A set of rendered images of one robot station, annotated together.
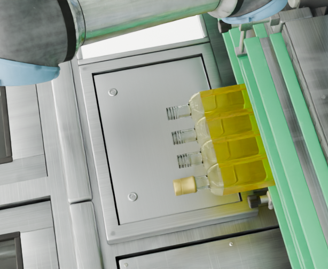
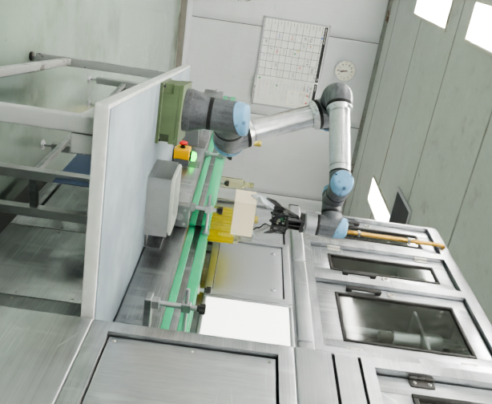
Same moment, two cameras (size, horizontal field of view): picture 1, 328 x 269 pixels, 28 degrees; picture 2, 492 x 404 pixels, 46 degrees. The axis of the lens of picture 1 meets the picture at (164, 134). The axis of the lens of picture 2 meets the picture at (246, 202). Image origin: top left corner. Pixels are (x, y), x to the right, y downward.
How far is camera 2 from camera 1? 2.79 m
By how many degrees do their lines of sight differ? 94
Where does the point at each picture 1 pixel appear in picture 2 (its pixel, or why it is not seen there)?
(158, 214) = (261, 246)
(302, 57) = (189, 192)
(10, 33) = not seen: hidden behind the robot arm
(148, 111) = (254, 277)
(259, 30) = (189, 238)
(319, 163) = (203, 177)
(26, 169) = (326, 286)
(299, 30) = (183, 199)
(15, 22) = not seen: hidden behind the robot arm
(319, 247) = (217, 166)
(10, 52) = not seen: hidden behind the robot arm
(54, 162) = (311, 280)
